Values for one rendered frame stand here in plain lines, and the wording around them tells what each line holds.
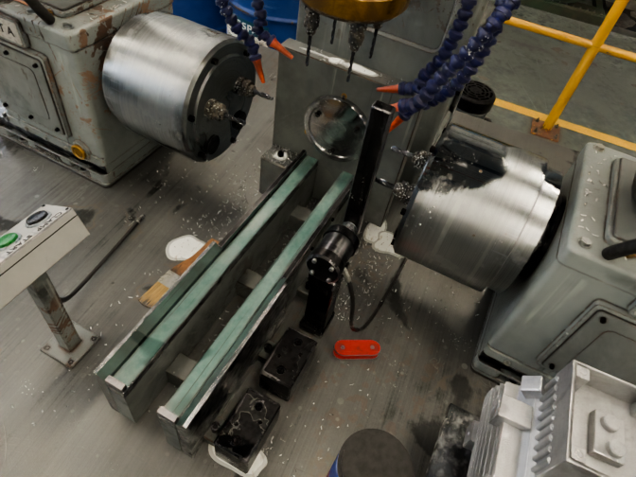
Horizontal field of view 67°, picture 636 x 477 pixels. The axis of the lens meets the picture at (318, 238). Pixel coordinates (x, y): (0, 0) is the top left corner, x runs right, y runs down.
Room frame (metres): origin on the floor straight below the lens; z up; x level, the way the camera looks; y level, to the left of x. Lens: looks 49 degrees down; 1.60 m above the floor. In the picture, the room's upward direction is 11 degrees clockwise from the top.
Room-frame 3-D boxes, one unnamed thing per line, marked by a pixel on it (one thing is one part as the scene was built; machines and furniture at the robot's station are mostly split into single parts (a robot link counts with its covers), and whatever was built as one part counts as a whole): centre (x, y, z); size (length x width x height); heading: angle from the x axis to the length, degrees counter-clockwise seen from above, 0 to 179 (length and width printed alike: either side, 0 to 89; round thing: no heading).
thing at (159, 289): (0.54, 0.25, 0.80); 0.21 x 0.05 x 0.01; 158
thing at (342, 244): (0.65, -0.12, 0.92); 0.45 x 0.13 x 0.24; 162
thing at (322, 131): (0.81, 0.01, 1.01); 0.15 x 0.02 x 0.15; 72
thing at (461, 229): (0.62, -0.28, 1.04); 0.41 x 0.25 x 0.25; 72
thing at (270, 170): (0.83, 0.12, 0.86); 0.07 x 0.06 x 0.12; 72
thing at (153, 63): (0.84, 0.37, 1.04); 0.37 x 0.25 x 0.25; 72
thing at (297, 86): (0.87, -0.01, 0.97); 0.30 x 0.11 x 0.34; 72
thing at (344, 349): (0.44, -0.11, 0.81); 0.09 x 0.03 x 0.02; 102
